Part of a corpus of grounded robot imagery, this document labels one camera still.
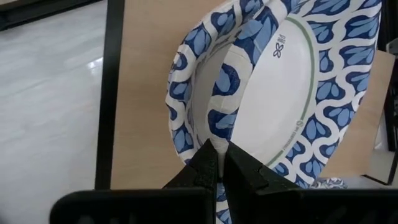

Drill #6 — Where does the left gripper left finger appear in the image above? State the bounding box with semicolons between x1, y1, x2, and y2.
49;138;218;224

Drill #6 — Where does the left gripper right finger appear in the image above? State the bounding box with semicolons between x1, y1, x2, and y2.
223;141;398;224

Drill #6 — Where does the blue patterned paper bowl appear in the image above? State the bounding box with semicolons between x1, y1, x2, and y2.
206;0;384;224
164;0;249;166

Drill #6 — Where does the wooden shelf with black frame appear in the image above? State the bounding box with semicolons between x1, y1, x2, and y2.
95;0;398;191

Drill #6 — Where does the black metal table frame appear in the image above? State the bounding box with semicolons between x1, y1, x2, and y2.
0;0;104;32

